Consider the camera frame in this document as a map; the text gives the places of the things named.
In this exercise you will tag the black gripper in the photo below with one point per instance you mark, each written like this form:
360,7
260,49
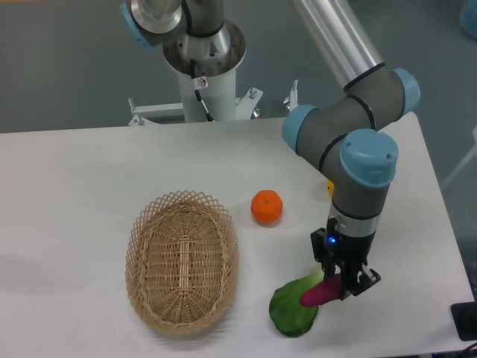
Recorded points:
332,247

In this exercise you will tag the purple sweet potato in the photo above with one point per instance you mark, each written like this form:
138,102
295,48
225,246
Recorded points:
330,289

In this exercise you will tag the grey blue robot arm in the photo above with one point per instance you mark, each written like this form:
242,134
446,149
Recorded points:
344,142

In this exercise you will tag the woven wicker basket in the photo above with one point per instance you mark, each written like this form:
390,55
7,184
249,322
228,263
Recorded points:
182,262

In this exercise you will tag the yellow toy object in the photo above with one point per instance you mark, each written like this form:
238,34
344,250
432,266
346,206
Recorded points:
330,187

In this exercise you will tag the green leafy vegetable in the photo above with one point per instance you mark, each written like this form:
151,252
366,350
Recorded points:
289,317

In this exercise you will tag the orange tangerine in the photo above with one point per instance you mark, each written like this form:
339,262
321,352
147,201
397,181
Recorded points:
266,206

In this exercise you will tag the black device at edge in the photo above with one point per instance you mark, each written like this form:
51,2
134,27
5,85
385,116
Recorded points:
464,317

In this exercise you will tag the blue object top right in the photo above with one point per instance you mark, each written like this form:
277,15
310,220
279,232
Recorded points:
468,18

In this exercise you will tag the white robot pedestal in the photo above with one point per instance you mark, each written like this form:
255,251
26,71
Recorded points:
206,72

